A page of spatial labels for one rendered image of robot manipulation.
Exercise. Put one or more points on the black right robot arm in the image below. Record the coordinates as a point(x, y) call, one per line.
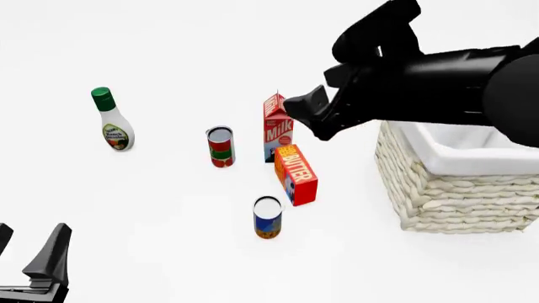
point(463, 85)

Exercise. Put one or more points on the ranch dressing bottle green cap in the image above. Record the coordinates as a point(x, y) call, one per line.
point(113, 126)

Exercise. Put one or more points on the white-lined woven wicker basket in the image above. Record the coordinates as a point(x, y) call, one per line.
point(455, 189)

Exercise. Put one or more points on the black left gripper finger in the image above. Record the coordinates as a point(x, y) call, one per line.
point(52, 259)
point(4, 235)

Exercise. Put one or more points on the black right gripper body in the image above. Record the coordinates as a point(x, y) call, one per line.
point(349, 104)

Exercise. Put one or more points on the blue and orange soup tin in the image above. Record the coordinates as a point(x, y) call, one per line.
point(268, 221)

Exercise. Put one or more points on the red and white milk carton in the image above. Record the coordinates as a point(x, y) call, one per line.
point(277, 132)

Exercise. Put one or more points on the red and orange butter box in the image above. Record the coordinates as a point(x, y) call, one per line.
point(297, 176)

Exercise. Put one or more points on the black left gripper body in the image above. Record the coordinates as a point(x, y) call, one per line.
point(33, 293)

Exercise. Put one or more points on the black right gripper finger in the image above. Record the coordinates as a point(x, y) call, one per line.
point(305, 105)

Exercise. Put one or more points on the red and green soup tin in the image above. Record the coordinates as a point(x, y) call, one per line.
point(221, 148)

